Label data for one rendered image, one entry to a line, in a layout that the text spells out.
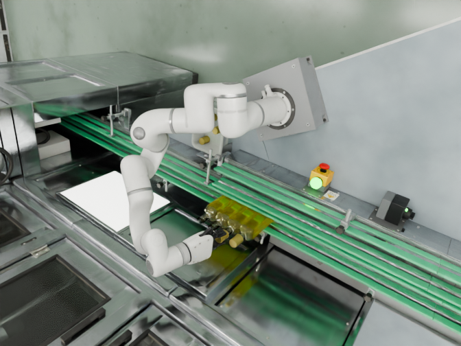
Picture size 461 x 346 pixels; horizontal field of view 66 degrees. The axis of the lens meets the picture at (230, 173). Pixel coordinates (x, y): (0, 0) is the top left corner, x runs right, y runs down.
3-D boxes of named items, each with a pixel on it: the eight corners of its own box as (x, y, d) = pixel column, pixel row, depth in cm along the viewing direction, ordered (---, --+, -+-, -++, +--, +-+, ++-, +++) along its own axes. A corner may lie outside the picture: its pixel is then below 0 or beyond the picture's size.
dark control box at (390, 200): (381, 206, 135) (374, 216, 128) (387, 189, 131) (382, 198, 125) (403, 216, 131) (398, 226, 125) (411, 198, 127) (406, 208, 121)
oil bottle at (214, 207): (231, 198, 160) (201, 217, 144) (232, 187, 158) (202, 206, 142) (241, 203, 158) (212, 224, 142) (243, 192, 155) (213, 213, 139)
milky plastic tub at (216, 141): (202, 141, 177) (191, 146, 170) (206, 97, 166) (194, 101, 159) (230, 153, 169) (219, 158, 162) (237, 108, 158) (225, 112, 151)
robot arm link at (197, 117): (182, 130, 124) (178, 83, 119) (250, 130, 119) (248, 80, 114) (172, 136, 115) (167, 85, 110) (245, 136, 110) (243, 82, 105)
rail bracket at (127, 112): (134, 127, 199) (100, 137, 182) (134, 97, 191) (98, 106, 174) (140, 130, 197) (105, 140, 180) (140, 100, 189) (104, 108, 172)
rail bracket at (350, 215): (346, 215, 130) (332, 231, 120) (351, 198, 127) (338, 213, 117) (356, 220, 129) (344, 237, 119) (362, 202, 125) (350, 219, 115)
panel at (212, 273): (115, 173, 190) (55, 197, 165) (115, 168, 189) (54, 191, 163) (256, 253, 149) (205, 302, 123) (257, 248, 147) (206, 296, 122)
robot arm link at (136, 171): (166, 179, 113) (183, 182, 128) (150, 117, 116) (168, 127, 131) (121, 194, 116) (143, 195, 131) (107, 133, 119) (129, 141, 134)
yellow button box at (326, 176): (314, 179, 147) (306, 186, 142) (319, 163, 144) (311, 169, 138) (330, 186, 144) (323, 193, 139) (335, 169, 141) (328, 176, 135)
